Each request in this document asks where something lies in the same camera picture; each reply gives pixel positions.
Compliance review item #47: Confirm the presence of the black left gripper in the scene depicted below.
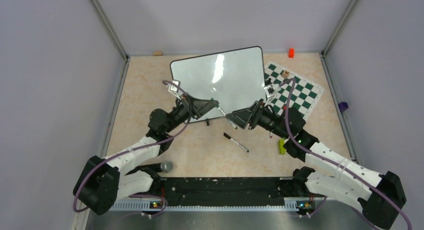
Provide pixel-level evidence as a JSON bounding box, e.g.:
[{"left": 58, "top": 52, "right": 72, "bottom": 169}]
[{"left": 165, "top": 92, "right": 219, "bottom": 133}]

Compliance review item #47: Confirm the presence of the small wooden block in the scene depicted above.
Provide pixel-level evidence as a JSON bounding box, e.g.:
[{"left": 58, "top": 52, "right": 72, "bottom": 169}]
[{"left": 152, "top": 51, "right": 163, "bottom": 56}]

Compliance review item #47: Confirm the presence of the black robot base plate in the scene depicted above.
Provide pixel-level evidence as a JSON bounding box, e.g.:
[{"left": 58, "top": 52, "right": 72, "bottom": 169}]
[{"left": 147, "top": 177, "right": 311, "bottom": 207}]

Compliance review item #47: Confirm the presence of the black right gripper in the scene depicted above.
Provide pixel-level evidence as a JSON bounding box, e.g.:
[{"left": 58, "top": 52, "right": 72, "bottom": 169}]
[{"left": 226, "top": 98, "right": 290, "bottom": 140}]

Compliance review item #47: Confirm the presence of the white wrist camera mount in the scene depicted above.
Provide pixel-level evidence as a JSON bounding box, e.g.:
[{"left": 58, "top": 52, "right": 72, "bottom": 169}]
[
  {"left": 263, "top": 84, "right": 279, "bottom": 106},
  {"left": 167, "top": 80, "right": 183, "bottom": 100}
]

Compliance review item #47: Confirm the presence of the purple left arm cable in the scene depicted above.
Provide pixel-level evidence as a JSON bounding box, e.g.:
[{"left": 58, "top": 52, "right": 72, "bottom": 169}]
[{"left": 72, "top": 80, "right": 194, "bottom": 213}]

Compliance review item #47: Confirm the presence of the purple toy block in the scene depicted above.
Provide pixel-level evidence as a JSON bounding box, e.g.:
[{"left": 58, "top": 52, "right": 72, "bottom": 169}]
[{"left": 338, "top": 102, "right": 349, "bottom": 112}]

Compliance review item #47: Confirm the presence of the wooden chess cube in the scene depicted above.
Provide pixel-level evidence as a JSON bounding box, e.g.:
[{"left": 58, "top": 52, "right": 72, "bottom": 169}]
[{"left": 281, "top": 70, "right": 290, "bottom": 79}]

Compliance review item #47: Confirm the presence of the lime green toy brick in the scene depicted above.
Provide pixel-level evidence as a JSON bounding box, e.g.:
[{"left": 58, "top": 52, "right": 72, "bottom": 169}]
[{"left": 278, "top": 139, "right": 286, "bottom": 155}]

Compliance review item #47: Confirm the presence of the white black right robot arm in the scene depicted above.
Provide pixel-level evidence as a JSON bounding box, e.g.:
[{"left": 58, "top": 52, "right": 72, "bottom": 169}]
[{"left": 226, "top": 101, "right": 412, "bottom": 229}]

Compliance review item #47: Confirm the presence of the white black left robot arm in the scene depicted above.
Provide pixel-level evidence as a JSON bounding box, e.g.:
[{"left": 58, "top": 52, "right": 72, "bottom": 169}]
[{"left": 73, "top": 94, "right": 219, "bottom": 215}]

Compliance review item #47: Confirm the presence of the orange toy block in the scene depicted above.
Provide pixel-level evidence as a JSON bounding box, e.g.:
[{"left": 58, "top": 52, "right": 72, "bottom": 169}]
[{"left": 288, "top": 48, "right": 295, "bottom": 58}]

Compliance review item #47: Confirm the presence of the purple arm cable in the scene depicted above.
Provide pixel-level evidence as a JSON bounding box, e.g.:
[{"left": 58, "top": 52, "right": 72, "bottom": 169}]
[
  {"left": 278, "top": 78, "right": 413, "bottom": 230},
  {"left": 72, "top": 80, "right": 194, "bottom": 213}
]

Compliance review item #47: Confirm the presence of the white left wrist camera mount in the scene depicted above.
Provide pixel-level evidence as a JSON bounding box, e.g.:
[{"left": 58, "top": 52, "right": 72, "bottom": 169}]
[{"left": 167, "top": 80, "right": 183, "bottom": 100}]

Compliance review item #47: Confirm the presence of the green white chess mat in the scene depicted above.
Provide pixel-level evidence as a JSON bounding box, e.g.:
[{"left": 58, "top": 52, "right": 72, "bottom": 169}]
[{"left": 264, "top": 62, "right": 325, "bottom": 120}]

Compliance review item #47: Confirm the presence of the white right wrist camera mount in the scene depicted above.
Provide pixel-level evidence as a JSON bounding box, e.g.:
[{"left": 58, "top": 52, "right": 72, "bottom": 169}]
[{"left": 263, "top": 84, "right": 279, "bottom": 106}]

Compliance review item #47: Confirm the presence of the black capped marker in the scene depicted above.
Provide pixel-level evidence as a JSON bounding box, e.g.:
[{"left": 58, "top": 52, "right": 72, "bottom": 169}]
[{"left": 223, "top": 132, "right": 249, "bottom": 153}]

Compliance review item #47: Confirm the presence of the white whiteboard black frame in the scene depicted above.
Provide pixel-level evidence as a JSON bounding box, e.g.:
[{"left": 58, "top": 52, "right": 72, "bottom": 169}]
[{"left": 170, "top": 46, "right": 266, "bottom": 121}]

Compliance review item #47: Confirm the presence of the aluminium frame rail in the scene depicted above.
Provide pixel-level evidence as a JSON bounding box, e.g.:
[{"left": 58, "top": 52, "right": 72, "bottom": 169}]
[{"left": 110, "top": 198, "right": 317, "bottom": 217}]

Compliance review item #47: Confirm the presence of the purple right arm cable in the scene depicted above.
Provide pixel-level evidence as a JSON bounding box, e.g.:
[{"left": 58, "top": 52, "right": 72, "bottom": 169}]
[{"left": 278, "top": 78, "right": 413, "bottom": 230}]

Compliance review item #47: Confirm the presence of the grey black microphone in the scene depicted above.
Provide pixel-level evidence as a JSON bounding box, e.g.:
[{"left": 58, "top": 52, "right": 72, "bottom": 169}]
[{"left": 134, "top": 161, "right": 174, "bottom": 173}]

